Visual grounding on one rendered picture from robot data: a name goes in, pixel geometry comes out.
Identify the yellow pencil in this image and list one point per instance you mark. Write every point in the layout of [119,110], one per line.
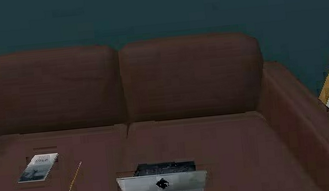
[75,176]

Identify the dark brown sofa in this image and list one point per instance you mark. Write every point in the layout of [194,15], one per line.
[188,81]

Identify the grey and white book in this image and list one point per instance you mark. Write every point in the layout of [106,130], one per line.
[39,167]

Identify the dark grey laptop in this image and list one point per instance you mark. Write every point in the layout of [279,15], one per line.
[162,184]

